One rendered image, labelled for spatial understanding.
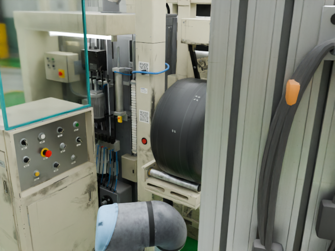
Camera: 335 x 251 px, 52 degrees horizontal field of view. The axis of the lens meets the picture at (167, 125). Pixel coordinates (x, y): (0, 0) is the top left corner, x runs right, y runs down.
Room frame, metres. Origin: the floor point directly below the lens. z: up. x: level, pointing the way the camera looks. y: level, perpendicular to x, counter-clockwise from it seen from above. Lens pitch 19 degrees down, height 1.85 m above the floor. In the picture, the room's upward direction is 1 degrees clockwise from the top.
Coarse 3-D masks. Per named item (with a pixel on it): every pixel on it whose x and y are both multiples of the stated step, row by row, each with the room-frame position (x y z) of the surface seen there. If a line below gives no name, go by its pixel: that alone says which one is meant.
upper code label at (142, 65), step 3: (141, 63) 1.97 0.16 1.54; (144, 63) 1.96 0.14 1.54; (147, 63) 1.95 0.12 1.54; (141, 66) 1.97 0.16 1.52; (144, 66) 1.96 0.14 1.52; (147, 66) 1.95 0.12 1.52; (141, 69) 1.97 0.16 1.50; (144, 69) 1.96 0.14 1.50; (147, 69) 1.95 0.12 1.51; (147, 75) 1.95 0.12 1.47
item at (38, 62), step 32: (0, 0) 1.59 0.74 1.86; (32, 0) 1.73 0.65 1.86; (64, 0) 1.89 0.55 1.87; (0, 32) 1.58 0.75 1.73; (32, 32) 1.71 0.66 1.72; (64, 32) 1.87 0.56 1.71; (0, 64) 1.56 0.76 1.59; (32, 64) 1.70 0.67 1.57; (64, 64) 1.86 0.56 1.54; (0, 96) 1.54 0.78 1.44; (32, 96) 1.68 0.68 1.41; (64, 96) 1.84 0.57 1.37
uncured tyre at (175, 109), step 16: (192, 80) 1.85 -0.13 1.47; (176, 96) 1.73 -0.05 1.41; (192, 96) 1.69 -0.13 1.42; (160, 112) 1.70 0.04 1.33; (176, 112) 1.65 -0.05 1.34; (192, 112) 1.62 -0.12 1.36; (160, 128) 1.66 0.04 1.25; (176, 128) 1.61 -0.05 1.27; (192, 128) 1.58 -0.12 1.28; (160, 144) 1.65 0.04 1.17; (176, 144) 1.59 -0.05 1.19; (192, 144) 1.57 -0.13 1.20; (160, 160) 1.67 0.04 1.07; (176, 160) 1.60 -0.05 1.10; (192, 160) 1.58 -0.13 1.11; (192, 176) 1.62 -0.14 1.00
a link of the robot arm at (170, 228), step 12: (156, 204) 0.77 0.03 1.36; (168, 204) 0.79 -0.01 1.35; (156, 216) 0.73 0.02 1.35; (168, 216) 0.74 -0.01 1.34; (180, 216) 0.78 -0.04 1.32; (156, 228) 0.72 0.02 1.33; (168, 228) 0.73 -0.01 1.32; (180, 228) 0.75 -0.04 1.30; (156, 240) 0.71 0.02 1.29; (168, 240) 0.73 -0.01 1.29; (180, 240) 0.75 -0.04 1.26
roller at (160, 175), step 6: (150, 174) 1.84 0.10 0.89; (156, 174) 1.82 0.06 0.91; (162, 174) 1.80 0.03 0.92; (168, 174) 1.79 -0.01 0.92; (168, 180) 1.77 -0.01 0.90; (174, 180) 1.75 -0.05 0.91; (180, 180) 1.73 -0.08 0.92; (186, 180) 1.72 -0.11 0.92; (186, 186) 1.70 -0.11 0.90; (192, 186) 1.68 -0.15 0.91; (198, 186) 1.67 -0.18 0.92
